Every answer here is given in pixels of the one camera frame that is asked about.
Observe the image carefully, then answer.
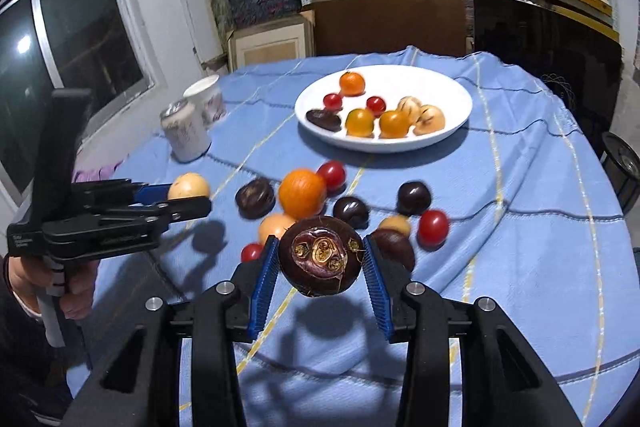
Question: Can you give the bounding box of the left hand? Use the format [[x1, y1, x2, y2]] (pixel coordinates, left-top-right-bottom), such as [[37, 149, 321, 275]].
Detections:
[[8, 257, 100, 321]]

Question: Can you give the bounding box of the blue checked tablecloth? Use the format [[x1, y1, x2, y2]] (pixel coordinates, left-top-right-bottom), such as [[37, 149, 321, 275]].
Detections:
[[82, 48, 639, 426]]

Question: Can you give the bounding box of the black panel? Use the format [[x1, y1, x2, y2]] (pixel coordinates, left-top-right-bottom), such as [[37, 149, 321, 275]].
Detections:
[[473, 0, 623, 155]]

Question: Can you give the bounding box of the peach coloured fruit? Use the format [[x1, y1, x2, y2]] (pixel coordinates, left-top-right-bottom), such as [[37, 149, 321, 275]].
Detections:
[[258, 213, 296, 245]]

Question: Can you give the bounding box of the small yellow loquat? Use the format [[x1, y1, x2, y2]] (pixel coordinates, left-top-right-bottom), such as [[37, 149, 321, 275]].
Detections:
[[378, 215, 411, 237]]

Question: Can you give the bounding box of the beige striped fruit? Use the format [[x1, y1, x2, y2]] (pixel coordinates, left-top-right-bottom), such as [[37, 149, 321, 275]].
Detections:
[[397, 96, 422, 126]]

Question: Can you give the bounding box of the brown cardboard board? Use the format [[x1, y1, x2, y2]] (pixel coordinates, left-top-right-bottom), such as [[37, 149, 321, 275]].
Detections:
[[308, 0, 466, 57]]

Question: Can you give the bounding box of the window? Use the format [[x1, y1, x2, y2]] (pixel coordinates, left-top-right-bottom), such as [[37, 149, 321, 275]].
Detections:
[[1, 0, 157, 207]]

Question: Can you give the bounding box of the framed picture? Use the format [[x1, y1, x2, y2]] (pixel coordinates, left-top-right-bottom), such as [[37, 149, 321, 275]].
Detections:
[[228, 14, 314, 72]]

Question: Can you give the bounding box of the red cherry tomato in plate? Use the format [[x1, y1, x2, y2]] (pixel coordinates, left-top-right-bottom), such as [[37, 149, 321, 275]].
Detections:
[[366, 96, 387, 118], [322, 93, 343, 113]]

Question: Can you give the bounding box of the beige spotted fruit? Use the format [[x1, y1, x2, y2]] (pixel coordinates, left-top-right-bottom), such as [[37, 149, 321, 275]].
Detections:
[[413, 105, 446, 135]]

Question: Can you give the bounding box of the large orange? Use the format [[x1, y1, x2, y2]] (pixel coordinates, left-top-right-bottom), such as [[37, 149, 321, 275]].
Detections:
[[278, 168, 326, 220]]

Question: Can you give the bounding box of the dark plum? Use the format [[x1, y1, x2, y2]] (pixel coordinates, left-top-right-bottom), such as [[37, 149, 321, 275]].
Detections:
[[397, 181, 432, 216], [332, 196, 370, 230]]

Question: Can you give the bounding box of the white beverage can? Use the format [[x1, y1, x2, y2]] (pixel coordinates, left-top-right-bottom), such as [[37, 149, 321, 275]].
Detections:
[[160, 98, 212, 164]]

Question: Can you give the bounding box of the black chair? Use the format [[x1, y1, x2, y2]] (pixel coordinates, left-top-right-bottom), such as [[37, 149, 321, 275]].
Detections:
[[601, 131, 640, 215]]

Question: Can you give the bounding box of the dark purple fruit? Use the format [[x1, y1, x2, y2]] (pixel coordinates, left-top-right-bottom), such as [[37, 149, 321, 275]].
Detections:
[[235, 176, 276, 219]]

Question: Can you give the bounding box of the white oval plate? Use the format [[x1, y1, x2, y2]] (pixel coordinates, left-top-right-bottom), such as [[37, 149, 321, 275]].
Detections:
[[294, 65, 473, 154]]

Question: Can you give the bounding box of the orange yellow tomato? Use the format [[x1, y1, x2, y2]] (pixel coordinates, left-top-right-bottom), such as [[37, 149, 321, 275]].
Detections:
[[378, 109, 411, 139]]

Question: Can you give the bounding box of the white paper cup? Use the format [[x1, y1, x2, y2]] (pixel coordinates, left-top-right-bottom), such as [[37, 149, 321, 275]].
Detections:
[[183, 74, 226, 128]]

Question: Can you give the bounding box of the pale yellow round fruit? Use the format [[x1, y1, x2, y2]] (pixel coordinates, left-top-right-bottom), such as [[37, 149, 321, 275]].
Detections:
[[167, 172, 210, 200]]

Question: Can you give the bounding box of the large dark purple mangosteen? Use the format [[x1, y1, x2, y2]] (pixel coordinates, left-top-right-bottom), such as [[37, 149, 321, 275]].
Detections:
[[278, 216, 364, 298]]

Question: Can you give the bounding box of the red cherry tomato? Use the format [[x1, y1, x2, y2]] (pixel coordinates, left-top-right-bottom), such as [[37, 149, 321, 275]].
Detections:
[[416, 209, 450, 251], [317, 160, 346, 193], [241, 243, 264, 263], [366, 96, 387, 118], [322, 93, 343, 113]]

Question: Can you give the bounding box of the dark flat fruit in plate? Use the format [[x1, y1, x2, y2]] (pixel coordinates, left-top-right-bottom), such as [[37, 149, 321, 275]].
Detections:
[[305, 109, 342, 132]]

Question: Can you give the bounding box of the dark brown chestnut fruit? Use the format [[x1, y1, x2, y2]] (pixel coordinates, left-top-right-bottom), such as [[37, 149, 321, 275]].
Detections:
[[370, 229, 416, 272]]

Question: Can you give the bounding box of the small orange tangerine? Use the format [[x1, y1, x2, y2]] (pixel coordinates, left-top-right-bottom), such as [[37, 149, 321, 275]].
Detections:
[[338, 72, 366, 96]]

